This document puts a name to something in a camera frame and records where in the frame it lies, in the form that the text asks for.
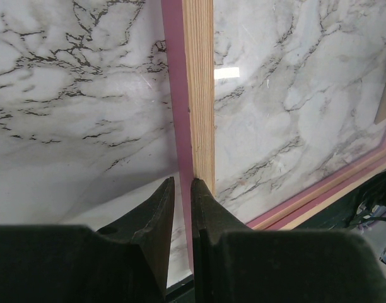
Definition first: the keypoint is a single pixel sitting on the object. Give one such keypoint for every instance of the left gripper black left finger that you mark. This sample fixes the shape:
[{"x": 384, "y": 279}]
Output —
[{"x": 124, "y": 261}]

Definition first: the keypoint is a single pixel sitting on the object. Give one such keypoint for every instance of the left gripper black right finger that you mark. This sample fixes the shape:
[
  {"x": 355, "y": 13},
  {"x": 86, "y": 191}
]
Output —
[{"x": 233, "y": 263}]

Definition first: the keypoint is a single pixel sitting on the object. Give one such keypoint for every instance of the pink wooden picture frame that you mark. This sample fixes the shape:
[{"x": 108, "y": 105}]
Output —
[{"x": 189, "y": 34}]

